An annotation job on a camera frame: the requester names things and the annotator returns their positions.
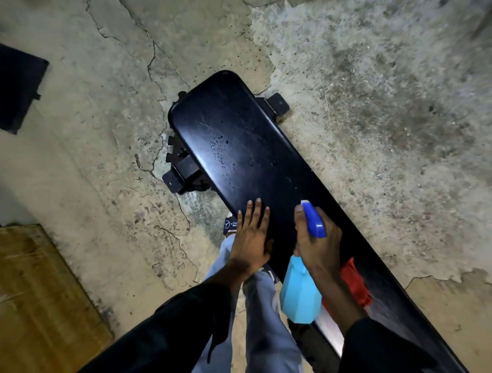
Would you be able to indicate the person's right hand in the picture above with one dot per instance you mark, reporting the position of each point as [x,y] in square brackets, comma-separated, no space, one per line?
[323,253]

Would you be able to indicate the person's left hand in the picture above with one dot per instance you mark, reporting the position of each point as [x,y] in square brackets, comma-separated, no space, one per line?
[250,246]

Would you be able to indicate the person's left little finger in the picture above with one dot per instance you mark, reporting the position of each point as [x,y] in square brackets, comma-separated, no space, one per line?
[238,221]

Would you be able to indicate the person's left middle finger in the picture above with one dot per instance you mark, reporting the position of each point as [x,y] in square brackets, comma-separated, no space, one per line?
[256,213]

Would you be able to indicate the person's left thumb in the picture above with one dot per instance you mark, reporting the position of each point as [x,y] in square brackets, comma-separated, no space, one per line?
[270,246]

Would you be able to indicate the person's right thumb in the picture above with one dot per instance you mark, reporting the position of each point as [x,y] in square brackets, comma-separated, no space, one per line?
[301,225]

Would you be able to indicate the light blue spray bottle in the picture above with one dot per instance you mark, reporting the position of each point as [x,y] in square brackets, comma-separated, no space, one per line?
[299,292]

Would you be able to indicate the person's left forearm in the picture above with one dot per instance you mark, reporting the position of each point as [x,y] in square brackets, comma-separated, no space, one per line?
[184,322]

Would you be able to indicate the person's right forearm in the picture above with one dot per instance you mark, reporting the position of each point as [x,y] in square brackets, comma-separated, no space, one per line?
[369,342]

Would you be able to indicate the person's black shoe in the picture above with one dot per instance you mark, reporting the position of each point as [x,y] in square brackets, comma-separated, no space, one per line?
[230,225]

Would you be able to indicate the red cloth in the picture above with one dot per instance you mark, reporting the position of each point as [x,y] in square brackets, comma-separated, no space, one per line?
[355,282]

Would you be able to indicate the black padded bench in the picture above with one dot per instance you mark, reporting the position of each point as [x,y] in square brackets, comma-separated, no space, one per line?
[246,134]

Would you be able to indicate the person's light blue jeans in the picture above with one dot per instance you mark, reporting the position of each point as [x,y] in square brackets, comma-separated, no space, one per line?
[269,330]

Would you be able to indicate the brown wooden board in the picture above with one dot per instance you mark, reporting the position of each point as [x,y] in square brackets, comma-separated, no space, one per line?
[42,303]

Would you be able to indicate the black mat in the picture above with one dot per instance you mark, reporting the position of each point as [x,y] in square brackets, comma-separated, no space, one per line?
[19,88]

